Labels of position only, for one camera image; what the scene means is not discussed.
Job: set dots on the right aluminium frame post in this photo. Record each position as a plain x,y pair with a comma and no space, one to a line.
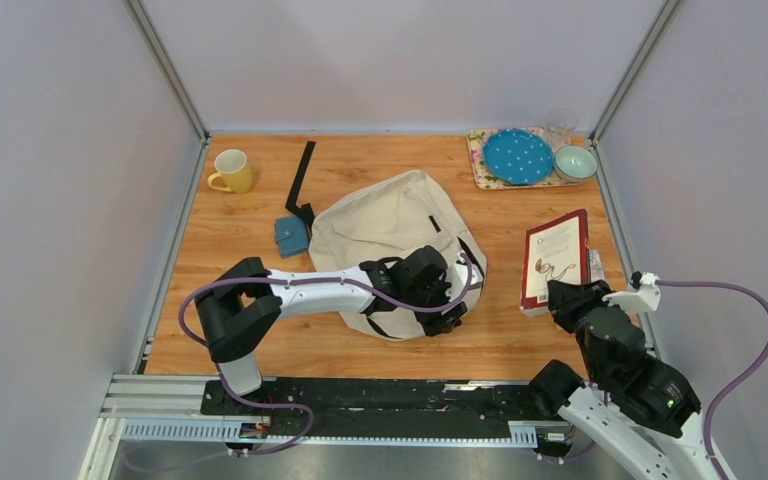
655,32

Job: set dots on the aluminium frame post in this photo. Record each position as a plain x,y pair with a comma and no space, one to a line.
153,41
655,32

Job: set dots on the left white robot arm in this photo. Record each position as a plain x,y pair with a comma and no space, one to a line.
237,310

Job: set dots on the floral cover notebook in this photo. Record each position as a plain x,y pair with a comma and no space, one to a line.
595,266

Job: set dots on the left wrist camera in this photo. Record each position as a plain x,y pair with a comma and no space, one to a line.
466,274

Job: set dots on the left aluminium frame post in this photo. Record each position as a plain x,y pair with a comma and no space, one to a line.
153,41

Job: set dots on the beige canvas backpack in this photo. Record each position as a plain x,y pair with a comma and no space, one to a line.
391,218

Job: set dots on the red white cover book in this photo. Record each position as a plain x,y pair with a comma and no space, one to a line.
556,250

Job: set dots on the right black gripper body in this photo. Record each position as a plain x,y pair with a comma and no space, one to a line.
577,335

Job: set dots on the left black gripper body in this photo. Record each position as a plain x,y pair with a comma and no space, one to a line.
434,322

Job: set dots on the clear glass cup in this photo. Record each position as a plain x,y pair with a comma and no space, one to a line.
559,127

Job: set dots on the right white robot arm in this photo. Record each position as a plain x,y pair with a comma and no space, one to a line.
643,412

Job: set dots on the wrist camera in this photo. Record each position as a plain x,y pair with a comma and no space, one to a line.
642,296
466,274

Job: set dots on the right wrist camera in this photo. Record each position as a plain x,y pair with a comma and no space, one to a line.
642,296

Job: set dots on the floral tray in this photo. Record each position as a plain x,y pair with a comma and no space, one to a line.
488,180

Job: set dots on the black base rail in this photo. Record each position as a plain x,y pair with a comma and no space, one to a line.
378,408

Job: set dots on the yellow mug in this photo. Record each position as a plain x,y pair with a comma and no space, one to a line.
233,172

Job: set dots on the teal wallet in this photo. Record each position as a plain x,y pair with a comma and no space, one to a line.
291,236

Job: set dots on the light green bowl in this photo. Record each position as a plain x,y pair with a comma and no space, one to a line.
575,164

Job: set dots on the blue dotted plate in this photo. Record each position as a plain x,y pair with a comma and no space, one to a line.
518,157

